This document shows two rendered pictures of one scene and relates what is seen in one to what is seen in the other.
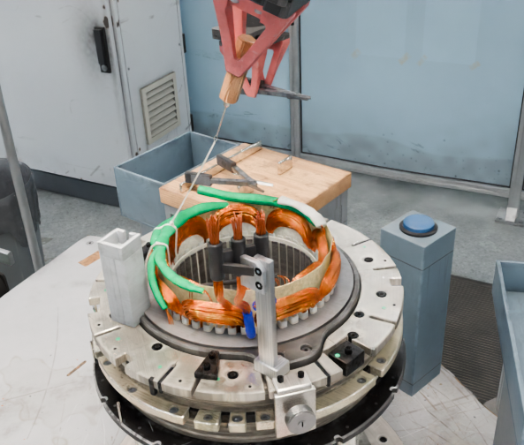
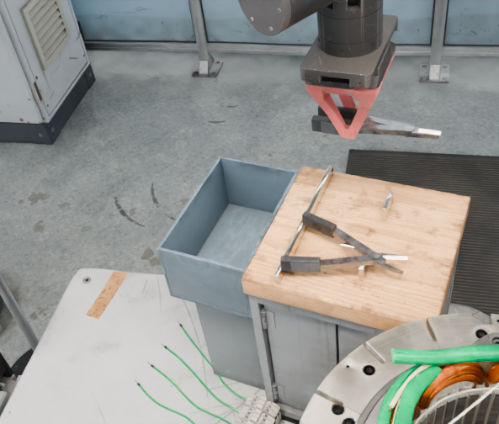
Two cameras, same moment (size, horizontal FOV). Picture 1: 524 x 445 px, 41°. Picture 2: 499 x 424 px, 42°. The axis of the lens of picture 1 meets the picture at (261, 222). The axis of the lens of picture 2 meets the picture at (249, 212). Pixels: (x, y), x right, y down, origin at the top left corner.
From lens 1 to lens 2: 0.49 m
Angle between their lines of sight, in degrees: 16
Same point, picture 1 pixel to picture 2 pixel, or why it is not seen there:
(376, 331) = not seen: outside the picture
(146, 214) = (213, 298)
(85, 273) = (102, 329)
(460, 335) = not seen: hidden behind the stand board
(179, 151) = (214, 187)
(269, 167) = (363, 207)
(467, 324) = not seen: hidden behind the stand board
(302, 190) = (431, 244)
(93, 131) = not seen: outside the picture
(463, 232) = (393, 100)
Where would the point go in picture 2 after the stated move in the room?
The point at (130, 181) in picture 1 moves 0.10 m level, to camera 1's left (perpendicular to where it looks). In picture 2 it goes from (186, 264) to (97, 290)
